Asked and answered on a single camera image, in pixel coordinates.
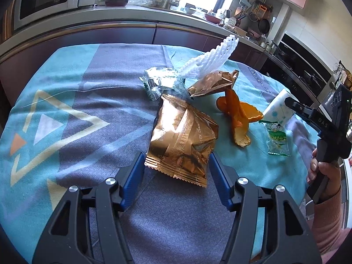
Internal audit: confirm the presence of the right hand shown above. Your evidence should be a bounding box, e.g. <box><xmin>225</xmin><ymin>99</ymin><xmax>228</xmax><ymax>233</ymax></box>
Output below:
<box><xmin>306</xmin><ymin>148</ymin><xmax>342</xmax><ymax>203</ymax></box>

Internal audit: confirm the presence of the white dotted tissue pack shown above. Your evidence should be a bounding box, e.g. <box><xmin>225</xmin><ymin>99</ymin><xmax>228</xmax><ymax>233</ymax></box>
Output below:
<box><xmin>263</xmin><ymin>89</ymin><xmax>296</xmax><ymax>126</ymax></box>

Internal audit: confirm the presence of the red bowl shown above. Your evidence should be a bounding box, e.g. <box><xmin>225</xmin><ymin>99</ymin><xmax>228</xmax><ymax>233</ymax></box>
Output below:
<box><xmin>205</xmin><ymin>14</ymin><xmax>221</xmax><ymax>24</ymax></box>

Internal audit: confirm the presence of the white foam fruit net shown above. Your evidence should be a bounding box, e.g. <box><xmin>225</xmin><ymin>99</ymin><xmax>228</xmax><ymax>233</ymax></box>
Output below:
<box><xmin>178</xmin><ymin>35</ymin><xmax>239</xmax><ymax>79</ymax></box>

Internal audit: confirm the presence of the black frying pan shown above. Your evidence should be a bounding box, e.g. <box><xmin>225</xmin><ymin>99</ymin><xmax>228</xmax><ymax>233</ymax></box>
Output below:
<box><xmin>258</xmin><ymin>18</ymin><xmax>270</xmax><ymax>35</ymax></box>

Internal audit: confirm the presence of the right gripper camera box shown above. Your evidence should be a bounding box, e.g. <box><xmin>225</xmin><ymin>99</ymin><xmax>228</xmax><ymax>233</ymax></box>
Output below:
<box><xmin>322</xmin><ymin>84</ymin><xmax>351</xmax><ymax>133</ymax></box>

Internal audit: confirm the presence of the long orange peel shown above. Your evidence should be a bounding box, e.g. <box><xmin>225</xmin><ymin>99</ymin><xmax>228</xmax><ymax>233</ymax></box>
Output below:
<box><xmin>216</xmin><ymin>89</ymin><xmax>264</xmax><ymax>148</ymax></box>

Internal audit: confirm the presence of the green clear candy wrapper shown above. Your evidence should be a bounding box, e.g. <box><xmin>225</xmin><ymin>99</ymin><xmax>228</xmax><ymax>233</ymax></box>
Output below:
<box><xmin>259</xmin><ymin>120</ymin><xmax>290</xmax><ymax>157</ymax></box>

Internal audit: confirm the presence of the pink right sleeve forearm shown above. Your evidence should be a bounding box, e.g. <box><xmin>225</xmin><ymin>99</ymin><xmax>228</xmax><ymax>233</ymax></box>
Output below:
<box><xmin>312</xmin><ymin>190</ymin><xmax>350</xmax><ymax>263</ymax></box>

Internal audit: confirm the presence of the clear silver plastic wrapper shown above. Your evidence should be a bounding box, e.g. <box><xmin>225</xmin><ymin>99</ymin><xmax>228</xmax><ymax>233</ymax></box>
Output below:
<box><xmin>139</xmin><ymin>67</ymin><xmax>189</xmax><ymax>101</ymax></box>

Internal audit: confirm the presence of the large gold snack bag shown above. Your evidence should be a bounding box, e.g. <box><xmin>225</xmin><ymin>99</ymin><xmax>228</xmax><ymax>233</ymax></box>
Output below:
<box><xmin>145</xmin><ymin>94</ymin><xmax>218</xmax><ymax>188</ymax></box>

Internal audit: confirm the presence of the black built-in oven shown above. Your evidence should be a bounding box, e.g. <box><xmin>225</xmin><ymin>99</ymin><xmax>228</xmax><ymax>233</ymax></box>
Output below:
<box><xmin>260</xmin><ymin>32</ymin><xmax>334</xmax><ymax>106</ymax></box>

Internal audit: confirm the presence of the small gold snack wrapper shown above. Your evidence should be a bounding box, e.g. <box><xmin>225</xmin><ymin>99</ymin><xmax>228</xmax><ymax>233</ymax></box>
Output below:
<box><xmin>187</xmin><ymin>70</ymin><xmax>239</xmax><ymax>98</ymax></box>

